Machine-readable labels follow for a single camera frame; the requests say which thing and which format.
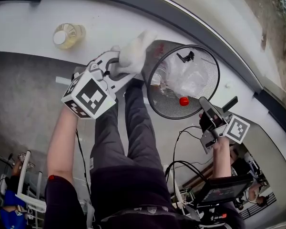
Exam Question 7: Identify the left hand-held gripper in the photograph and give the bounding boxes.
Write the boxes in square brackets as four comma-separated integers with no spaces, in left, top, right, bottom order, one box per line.
[61,51,137,120]

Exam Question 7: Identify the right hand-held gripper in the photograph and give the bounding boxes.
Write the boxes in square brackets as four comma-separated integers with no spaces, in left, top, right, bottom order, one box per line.
[199,96,250,155]

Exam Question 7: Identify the white cloth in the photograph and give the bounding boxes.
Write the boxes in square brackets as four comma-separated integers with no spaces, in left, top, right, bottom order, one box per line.
[114,30,159,75]

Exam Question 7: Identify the black mesh waste basket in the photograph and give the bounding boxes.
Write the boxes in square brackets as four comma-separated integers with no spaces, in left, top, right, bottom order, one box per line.
[141,39,221,120]

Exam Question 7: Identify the person's left forearm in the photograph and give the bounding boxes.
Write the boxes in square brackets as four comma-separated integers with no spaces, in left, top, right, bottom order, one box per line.
[47,101,78,185]

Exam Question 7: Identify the person's right forearm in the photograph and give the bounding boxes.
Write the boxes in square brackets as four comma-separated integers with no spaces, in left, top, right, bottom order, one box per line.
[211,137,233,179]

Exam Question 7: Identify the person's right black shoe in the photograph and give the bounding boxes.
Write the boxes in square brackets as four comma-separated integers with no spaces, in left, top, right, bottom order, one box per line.
[127,78,145,88]

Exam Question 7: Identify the clear plastic bag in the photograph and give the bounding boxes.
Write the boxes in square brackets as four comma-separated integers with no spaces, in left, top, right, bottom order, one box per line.
[157,52,209,97]

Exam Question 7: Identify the yellow liquid plastic bottle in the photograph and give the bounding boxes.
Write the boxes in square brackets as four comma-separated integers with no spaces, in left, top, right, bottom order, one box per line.
[52,22,86,50]

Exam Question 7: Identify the brown wooden board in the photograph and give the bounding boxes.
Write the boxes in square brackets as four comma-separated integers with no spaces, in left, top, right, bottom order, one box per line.
[183,162,215,188]

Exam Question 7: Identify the black plastic clip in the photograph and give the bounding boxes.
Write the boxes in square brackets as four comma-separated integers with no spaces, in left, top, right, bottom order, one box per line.
[176,51,195,63]

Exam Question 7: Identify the person's grey trousers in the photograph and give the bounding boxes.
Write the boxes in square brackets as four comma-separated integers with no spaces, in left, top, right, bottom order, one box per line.
[90,79,164,176]

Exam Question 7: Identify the black monitor screen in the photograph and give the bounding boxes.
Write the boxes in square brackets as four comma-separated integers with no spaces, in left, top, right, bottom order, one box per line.
[199,174,254,204]

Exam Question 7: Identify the white window sill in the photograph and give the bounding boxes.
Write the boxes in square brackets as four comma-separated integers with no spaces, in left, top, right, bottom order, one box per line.
[0,0,284,138]

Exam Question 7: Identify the person's dark shirt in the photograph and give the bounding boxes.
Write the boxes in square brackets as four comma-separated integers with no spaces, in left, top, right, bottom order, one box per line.
[44,162,246,229]

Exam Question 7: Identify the black floor grille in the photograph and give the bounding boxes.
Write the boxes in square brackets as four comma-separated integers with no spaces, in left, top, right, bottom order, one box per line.
[239,192,277,220]

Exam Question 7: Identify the white metal rack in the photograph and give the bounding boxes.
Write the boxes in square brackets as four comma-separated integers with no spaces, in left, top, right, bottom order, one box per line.
[15,150,47,212]

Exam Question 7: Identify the thin black cable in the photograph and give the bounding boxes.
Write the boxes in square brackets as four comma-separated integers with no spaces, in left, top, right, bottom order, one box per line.
[171,125,210,183]
[75,127,93,205]

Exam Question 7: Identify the thick black cable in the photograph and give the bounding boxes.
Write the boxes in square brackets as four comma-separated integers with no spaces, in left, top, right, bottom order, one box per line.
[165,160,209,185]

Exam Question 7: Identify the white stand frame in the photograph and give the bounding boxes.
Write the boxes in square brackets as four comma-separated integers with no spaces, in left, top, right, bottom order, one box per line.
[171,170,201,214]

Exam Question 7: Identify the black monitor mount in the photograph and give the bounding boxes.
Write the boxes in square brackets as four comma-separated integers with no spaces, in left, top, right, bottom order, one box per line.
[196,203,232,228]

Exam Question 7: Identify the grey patterned strap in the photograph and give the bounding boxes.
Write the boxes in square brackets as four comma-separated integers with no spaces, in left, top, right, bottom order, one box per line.
[104,205,177,221]

